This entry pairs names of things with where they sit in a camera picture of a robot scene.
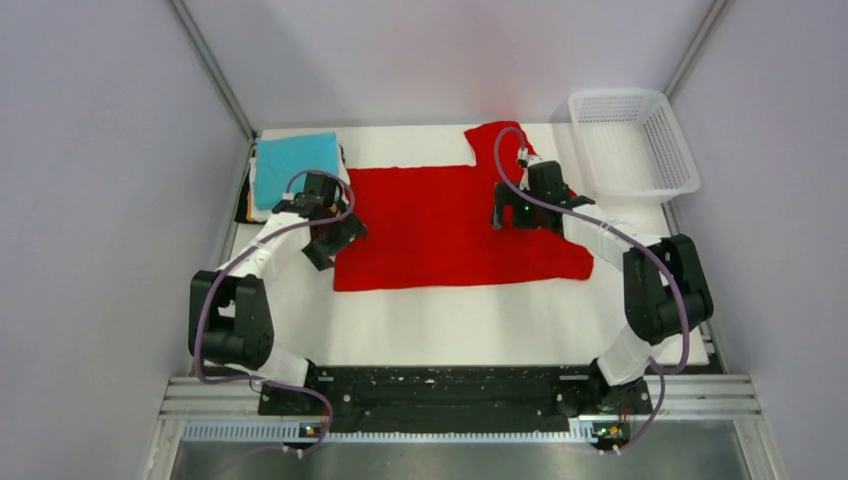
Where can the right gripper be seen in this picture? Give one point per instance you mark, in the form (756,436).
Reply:
(503,197)

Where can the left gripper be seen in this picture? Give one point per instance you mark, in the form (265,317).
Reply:
(349,229)

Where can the red t shirt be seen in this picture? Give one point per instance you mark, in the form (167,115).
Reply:
(430,226)

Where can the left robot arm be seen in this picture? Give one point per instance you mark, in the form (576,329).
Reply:
(231,322)

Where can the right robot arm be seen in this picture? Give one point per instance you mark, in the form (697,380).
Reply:
(665,291)

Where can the folded white t shirt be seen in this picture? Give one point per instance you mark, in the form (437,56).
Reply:
(287,179)

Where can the folded blue t shirt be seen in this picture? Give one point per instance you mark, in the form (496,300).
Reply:
(279,160)

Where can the white plastic basket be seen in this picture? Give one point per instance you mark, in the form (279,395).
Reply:
(630,146)

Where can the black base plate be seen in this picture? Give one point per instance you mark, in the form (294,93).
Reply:
(443,400)

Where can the white cable duct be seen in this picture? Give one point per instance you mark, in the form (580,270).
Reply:
(304,433)

